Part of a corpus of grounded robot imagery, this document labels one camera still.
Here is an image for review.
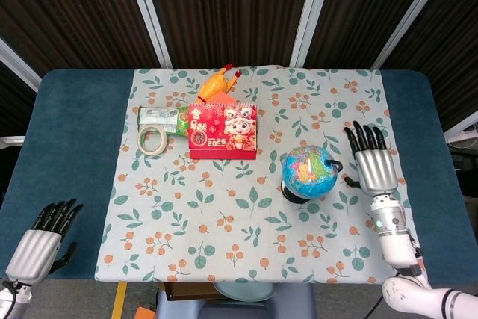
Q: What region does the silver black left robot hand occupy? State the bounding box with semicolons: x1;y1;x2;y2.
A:
4;198;84;285

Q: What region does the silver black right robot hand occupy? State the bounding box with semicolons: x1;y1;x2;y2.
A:
343;120;399;196

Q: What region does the blue globe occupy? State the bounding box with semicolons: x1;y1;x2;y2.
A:
279;143;344;204

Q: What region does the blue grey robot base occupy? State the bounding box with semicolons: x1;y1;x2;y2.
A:
155;284;315;319

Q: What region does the small orange object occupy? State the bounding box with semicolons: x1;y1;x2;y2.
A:
134;306;158;319

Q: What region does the floral print tablecloth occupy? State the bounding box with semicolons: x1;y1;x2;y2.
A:
93;66;412;285

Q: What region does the brown cardboard box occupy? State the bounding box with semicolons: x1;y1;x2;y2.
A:
163;281;221;302

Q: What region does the red 2026 desk calendar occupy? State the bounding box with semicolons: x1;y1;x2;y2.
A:
187;102;258;161

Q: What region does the beige masking tape roll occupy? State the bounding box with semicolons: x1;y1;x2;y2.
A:
137;124;168;155

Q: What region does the light blue round plate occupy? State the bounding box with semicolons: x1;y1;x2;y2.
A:
214;281;274;302

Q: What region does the orange rubber chicken toy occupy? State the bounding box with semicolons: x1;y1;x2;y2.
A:
196;63;243;105

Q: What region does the green silver snack bag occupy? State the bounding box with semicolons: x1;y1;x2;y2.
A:
137;105;191;137

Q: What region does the white partition frame post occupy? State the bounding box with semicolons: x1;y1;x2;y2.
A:
371;0;459;70
0;37;43;92
444;109;478;140
289;0;332;68
122;0;173;69

